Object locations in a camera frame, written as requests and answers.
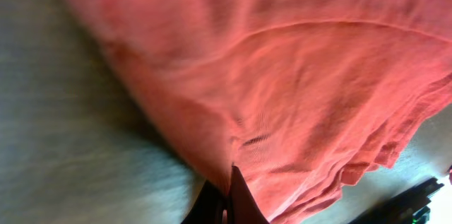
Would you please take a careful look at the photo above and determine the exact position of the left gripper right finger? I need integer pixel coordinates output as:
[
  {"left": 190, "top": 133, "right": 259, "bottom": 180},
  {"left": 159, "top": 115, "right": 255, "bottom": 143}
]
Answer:
[{"left": 227, "top": 166, "right": 269, "bottom": 224}]

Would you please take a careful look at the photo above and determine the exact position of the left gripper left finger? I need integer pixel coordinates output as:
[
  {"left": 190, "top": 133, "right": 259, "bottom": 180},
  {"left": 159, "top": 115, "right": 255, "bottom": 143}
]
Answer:
[{"left": 181, "top": 181, "right": 227, "bottom": 224}]

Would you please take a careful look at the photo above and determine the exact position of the orange FRAM t-shirt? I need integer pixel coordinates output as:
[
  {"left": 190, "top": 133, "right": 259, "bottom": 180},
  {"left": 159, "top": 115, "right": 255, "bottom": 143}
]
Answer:
[{"left": 67, "top": 0, "right": 451, "bottom": 223}]

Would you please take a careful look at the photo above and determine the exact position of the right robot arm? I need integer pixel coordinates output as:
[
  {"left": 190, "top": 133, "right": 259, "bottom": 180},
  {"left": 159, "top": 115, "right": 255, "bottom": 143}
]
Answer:
[{"left": 349, "top": 177, "right": 444, "bottom": 224}]

